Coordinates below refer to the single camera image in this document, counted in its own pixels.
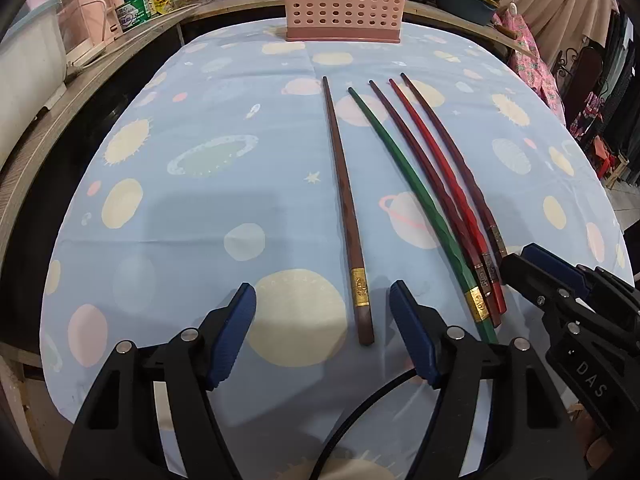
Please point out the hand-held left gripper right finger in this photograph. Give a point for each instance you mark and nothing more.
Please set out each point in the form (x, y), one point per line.
(417, 330)

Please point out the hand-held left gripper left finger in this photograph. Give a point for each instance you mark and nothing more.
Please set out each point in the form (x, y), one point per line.
(230, 330)

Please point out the wood grain counter shelf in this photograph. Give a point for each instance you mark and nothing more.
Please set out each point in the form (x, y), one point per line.
(30, 140)

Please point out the pink electric kettle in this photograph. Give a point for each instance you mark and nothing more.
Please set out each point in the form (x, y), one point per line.
(100, 5)

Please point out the brown chopstick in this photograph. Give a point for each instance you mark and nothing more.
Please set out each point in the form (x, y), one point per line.
(343, 200)

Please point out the white plastic storage tub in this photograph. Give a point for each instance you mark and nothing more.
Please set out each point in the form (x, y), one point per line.
(30, 60)

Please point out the green chopstick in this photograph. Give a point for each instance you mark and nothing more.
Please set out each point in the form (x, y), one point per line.
(416, 181)

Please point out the pink floral cloth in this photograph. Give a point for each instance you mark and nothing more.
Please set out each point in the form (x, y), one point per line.
(532, 65)

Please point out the maroon chopstick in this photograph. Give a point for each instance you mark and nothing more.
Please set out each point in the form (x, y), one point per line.
(435, 180)
(465, 170)

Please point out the green tin can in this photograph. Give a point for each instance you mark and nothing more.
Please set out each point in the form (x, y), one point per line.
(131, 7)

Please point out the black metal stand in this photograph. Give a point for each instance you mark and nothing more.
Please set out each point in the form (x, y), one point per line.
(582, 90)

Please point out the beige curtain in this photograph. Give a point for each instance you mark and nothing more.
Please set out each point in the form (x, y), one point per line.
(550, 0)

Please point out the blue planet print tablecloth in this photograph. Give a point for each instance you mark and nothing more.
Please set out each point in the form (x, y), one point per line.
(200, 210)

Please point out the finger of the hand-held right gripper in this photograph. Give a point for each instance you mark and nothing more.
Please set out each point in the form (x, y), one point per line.
(530, 280)
(550, 260)

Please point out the pink perforated utensil basket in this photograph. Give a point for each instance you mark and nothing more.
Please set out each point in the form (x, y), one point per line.
(340, 5)

